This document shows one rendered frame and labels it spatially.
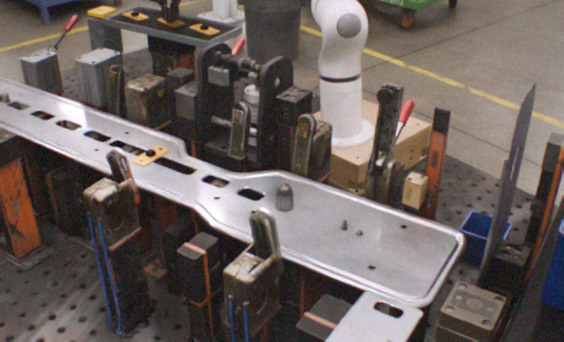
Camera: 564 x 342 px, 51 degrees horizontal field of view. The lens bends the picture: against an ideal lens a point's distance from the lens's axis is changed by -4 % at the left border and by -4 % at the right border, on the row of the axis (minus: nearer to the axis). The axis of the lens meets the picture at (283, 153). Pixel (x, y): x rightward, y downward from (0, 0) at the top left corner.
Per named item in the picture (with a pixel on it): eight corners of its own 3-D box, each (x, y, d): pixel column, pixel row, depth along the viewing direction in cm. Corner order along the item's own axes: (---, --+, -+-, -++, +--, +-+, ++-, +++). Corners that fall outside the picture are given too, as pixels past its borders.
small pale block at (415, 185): (385, 323, 129) (404, 180, 111) (392, 313, 132) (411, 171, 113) (400, 330, 128) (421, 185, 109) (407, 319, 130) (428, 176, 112)
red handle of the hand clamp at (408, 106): (367, 161, 116) (400, 95, 121) (370, 167, 118) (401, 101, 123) (388, 167, 114) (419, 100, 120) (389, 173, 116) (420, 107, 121)
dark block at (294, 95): (276, 253, 150) (275, 96, 129) (291, 238, 155) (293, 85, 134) (293, 260, 148) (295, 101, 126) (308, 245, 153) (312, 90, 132)
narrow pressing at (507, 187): (471, 305, 92) (515, 104, 75) (493, 263, 100) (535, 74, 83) (476, 306, 92) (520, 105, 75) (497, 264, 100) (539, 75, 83)
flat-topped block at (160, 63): (161, 175, 181) (145, 29, 158) (180, 163, 187) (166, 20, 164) (188, 185, 176) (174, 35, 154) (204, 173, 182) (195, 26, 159)
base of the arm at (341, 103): (344, 113, 194) (342, 57, 185) (387, 132, 181) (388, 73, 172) (297, 133, 185) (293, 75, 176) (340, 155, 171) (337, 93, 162)
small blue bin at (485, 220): (452, 258, 148) (457, 229, 143) (465, 237, 155) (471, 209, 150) (494, 273, 142) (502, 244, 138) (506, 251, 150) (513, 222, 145)
